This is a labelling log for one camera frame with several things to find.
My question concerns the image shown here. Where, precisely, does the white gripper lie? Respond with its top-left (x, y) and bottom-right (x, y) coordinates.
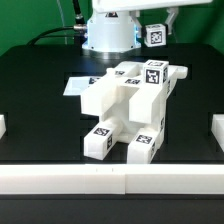
top-left (92, 0), bottom-right (213, 38)

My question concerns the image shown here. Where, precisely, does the white chair back frame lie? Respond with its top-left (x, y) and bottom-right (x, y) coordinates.
top-left (81, 60), bottom-right (188, 125)

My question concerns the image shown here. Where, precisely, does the white chair seat part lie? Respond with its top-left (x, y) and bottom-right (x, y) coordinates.
top-left (99, 62), bottom-right (171, 142)

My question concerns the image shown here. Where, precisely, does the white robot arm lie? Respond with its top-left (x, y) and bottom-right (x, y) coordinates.
top-left (82, 0), bottom-right (213, 59)

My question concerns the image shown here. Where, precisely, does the white part right edge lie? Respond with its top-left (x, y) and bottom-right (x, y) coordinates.
top-left (211, 114), bottom-right (224, 152)

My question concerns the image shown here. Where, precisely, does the white part edge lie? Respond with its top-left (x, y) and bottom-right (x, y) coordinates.
top-left (0, 114), bottom-right (6, 139)
top-left (211, 114), bottom-right (224, 152)

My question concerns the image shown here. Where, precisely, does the white part left edge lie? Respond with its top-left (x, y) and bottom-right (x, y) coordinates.
top-left (0, 114), bottom-right (6, 139)

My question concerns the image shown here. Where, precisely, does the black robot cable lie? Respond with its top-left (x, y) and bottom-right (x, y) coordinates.
top-left (27, 0), bottom-right (88, 46)

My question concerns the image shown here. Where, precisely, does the white marker base plate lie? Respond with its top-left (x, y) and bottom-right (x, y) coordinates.
top-left (63, 76), bottom-right (100, 96)

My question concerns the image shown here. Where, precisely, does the white front barrier rail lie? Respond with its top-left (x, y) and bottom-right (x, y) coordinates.
top-left (0, 164), bottom-right (224, 195)

